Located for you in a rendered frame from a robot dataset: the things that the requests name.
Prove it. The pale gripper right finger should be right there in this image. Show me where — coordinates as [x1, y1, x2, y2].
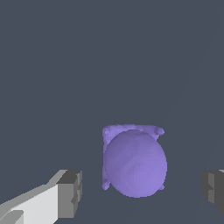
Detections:
[199, 169, 224, 216]

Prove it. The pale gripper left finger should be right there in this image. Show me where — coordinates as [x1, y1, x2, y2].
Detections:
[0, 169, 83, 224]

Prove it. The purple domed object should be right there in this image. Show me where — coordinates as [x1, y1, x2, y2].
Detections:
[101, 123, 168, 199]

